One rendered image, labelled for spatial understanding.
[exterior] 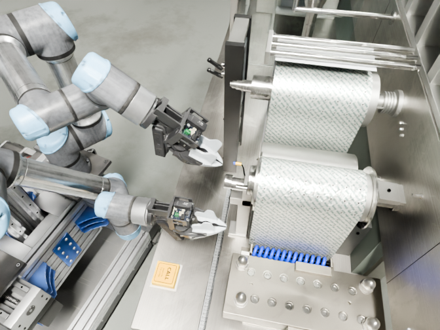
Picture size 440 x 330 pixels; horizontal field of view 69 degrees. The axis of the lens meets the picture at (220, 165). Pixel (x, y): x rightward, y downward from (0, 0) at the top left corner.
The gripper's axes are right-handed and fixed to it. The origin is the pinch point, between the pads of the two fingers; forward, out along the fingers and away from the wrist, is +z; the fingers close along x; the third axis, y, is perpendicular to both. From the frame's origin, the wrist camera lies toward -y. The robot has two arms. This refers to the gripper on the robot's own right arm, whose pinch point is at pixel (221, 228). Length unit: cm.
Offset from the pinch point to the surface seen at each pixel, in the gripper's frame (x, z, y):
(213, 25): 298, -64, -109
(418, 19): 52, 44, 37
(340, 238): -0.2, 30.3, 6.1
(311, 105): 23.9, 18.3, 26.8
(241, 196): 8.0, 4.0, 4.8
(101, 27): 270, -187, -109
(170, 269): -8.5, -14.3, -16.6
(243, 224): 7.9, 5.8, -11.2
